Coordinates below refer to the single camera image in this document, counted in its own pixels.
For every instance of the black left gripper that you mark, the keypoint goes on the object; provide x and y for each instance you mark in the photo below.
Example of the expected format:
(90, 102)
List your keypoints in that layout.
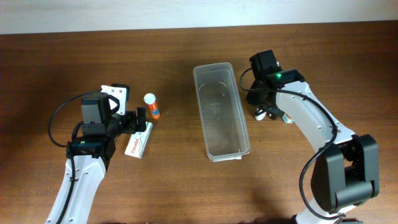
(134, 121)

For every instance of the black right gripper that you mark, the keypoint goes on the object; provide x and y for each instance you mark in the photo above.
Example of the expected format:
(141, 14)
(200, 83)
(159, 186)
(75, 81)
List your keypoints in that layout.
(267, 109)

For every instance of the orange tube white cap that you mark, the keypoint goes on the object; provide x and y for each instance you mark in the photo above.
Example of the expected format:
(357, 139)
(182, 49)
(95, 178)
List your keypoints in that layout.
(150, 101)

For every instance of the white Panadol box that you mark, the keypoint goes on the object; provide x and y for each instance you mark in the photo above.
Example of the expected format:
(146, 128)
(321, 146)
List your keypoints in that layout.
(138, 141)

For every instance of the white calamine lotion bottle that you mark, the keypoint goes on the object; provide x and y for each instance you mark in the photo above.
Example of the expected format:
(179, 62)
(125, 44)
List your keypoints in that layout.
(260, 114)

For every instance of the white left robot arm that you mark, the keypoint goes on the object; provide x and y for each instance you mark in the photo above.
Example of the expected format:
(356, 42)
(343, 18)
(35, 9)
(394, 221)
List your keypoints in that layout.
(88, 153)

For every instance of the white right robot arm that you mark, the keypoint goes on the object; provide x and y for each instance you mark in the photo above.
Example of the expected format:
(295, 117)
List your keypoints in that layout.
(343, 173)

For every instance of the clear plastic container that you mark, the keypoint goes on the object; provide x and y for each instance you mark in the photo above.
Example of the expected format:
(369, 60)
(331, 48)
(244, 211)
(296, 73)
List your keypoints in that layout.
(221, 113)

